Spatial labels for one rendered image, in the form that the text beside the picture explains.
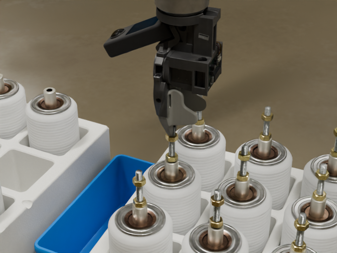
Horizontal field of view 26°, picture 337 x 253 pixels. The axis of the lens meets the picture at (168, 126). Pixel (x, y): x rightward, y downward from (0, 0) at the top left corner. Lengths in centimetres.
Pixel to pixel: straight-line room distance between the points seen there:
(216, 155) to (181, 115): 19
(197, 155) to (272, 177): 13
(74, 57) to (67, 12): 30
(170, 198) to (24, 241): 28
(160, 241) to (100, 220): 39
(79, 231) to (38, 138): 19
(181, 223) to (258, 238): 12
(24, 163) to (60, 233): 16
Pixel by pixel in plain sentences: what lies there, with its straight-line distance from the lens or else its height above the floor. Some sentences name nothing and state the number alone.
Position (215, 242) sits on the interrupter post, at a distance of 104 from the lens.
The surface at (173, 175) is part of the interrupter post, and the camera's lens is 116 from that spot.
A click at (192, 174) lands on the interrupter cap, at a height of 25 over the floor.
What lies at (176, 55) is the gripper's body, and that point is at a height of 48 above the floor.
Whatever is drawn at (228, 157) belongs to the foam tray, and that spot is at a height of 18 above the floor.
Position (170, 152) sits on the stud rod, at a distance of 114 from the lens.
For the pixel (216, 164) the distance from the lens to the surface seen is 125.
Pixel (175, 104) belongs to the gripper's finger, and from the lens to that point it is 106.
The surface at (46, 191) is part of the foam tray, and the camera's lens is 128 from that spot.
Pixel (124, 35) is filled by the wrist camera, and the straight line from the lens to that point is 105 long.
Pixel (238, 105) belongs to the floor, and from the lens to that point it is 183.
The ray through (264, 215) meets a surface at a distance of 113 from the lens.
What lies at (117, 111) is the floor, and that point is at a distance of 180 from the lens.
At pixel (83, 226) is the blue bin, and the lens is 139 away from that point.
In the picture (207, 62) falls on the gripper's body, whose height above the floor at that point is 48.
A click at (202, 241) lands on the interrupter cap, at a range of 105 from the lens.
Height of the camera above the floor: 96
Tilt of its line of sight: 33 degrees down
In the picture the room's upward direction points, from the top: straight up
